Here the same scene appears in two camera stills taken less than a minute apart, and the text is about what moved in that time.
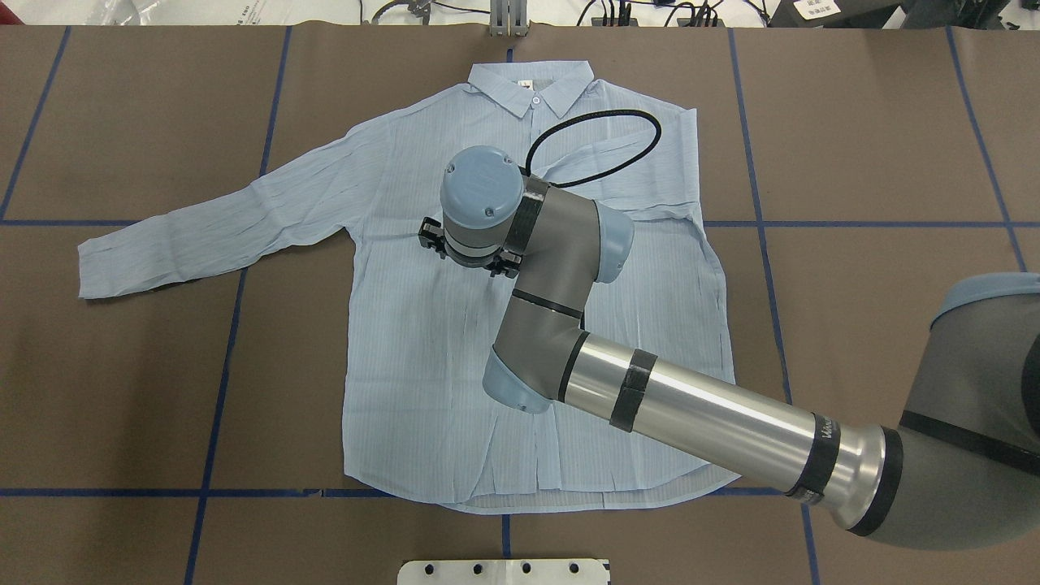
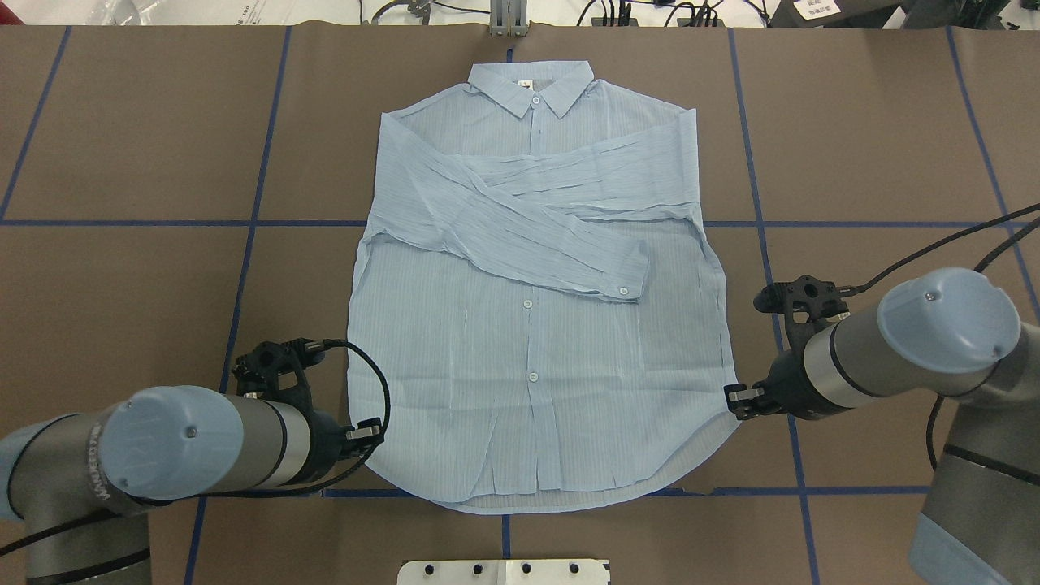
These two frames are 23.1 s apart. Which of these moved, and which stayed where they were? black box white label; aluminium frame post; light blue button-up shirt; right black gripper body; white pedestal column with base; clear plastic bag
Moved: light blue button-up shirt; right black gripper body
Stayed: clear plastic bag; black box white label; white pedestal column with base; aluminium frame post
